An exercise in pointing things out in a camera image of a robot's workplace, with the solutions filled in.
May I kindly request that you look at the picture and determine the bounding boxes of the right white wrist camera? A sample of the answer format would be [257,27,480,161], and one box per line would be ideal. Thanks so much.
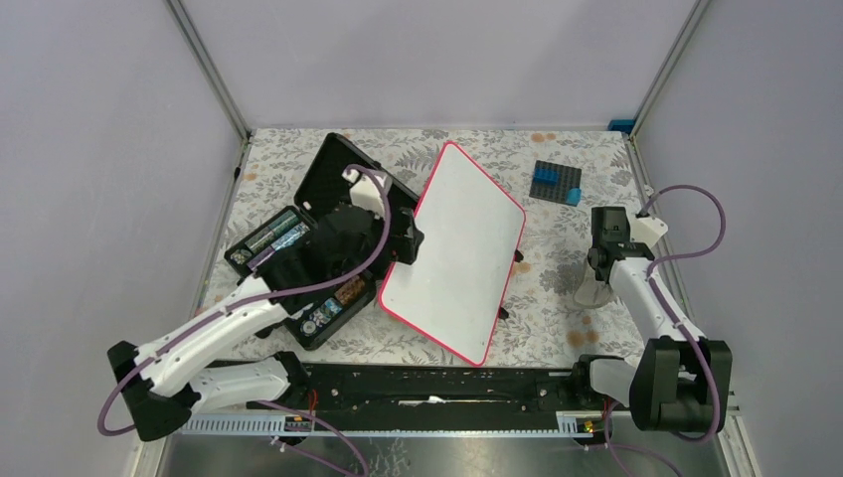
[627,213,668,249]

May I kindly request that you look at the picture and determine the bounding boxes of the grey lego plate blue bricks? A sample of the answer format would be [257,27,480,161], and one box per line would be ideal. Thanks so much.
[529,160,583,207]

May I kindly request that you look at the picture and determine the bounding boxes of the glittery silver eraser pad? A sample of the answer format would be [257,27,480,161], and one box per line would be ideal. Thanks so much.
[573,267,615,309]

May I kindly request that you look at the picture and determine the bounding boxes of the blue corner block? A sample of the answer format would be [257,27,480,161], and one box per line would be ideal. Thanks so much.
[606,119,636,135]

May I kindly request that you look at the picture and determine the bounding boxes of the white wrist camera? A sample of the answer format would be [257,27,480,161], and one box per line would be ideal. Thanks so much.
[627,213,668,249]
[342,169,393,219]

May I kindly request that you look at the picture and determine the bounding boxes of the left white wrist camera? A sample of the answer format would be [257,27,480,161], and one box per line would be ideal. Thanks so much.
[342,169,393,219]

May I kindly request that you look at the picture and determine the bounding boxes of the floral table cloth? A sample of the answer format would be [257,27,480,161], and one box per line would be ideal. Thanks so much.
[198,128,643,368]

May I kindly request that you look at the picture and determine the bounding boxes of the pink-framed whiteboard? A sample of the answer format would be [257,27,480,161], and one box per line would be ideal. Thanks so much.
[378,141,526,367]

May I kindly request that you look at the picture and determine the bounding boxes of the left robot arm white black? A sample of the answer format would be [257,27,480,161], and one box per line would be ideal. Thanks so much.
[96,204,423,441]

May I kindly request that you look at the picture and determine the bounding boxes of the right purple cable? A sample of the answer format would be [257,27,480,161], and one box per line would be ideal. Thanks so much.
[602,185,727,477]

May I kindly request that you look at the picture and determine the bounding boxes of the black open carrying case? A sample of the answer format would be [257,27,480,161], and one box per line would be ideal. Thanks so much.
[224,133,419,351]

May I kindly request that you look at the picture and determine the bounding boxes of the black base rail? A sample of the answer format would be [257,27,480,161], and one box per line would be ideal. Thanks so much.
[230,358,637,436]

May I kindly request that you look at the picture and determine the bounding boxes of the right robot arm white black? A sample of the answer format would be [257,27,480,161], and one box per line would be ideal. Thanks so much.
[570,206,733,440]

